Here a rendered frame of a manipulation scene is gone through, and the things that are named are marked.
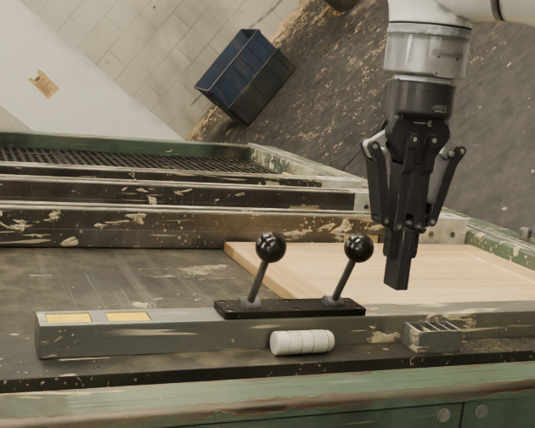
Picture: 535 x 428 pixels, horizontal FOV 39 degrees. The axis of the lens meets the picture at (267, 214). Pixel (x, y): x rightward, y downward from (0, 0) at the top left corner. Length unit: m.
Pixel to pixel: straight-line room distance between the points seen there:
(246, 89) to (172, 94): 1.13
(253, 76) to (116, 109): 1.13
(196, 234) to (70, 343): 0.58
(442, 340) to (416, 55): 0.41
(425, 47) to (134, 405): 0.46
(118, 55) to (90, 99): 1.45
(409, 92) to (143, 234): 0.72
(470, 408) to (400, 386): 0.09
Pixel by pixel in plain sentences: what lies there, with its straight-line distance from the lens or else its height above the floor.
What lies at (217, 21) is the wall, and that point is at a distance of 6.76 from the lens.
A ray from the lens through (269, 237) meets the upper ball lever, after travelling 0.90.
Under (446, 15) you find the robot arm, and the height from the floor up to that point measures 1.59.
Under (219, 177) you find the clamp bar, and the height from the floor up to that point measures 1.26.
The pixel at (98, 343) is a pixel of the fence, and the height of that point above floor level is 1.61.
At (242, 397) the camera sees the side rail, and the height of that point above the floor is 1.55.
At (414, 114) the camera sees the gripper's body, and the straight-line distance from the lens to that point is 0.84.
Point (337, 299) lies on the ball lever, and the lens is 1.02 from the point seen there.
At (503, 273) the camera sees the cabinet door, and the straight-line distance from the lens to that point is 1.51.
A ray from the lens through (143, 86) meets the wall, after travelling 6.68.
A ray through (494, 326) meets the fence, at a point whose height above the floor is 1.15.
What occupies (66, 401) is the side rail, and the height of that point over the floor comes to 1.68.
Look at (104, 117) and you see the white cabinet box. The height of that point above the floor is 0.94.
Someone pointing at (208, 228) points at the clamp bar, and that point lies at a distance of 1.45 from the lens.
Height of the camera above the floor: 1.93
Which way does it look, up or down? 25 degrees down
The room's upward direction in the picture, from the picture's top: 50 degrees counter-clockwise
